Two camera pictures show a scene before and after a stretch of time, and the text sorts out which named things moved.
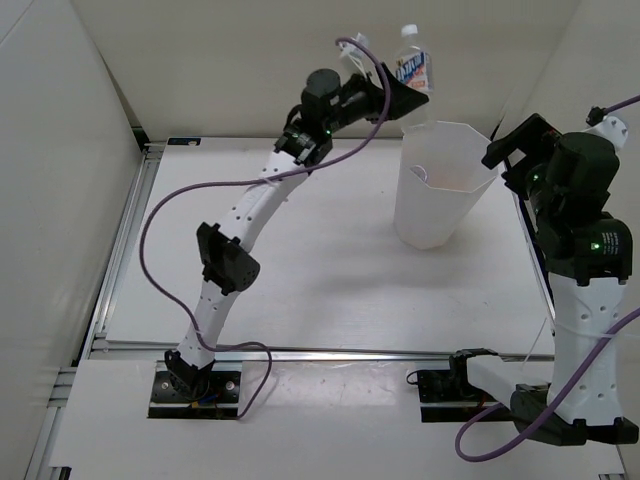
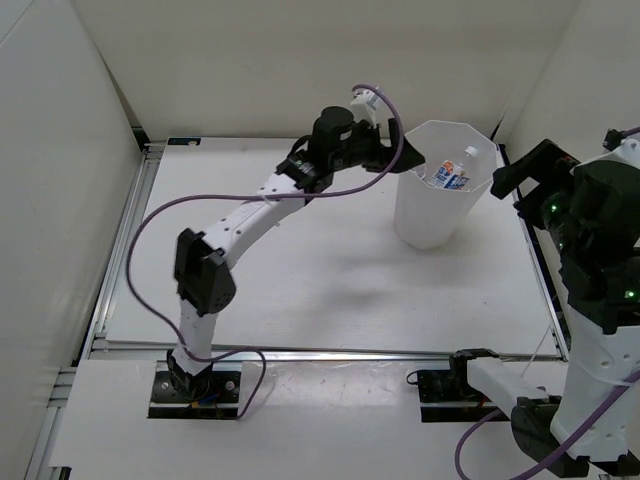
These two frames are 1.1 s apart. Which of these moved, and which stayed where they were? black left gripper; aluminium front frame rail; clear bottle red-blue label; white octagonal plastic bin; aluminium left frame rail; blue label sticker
Moved: black left gripper; clear bottle red-blue label
Stayed: blue label sticker; aluminium left frame rail; white octagonal plastic bin; aluminium front frame rail
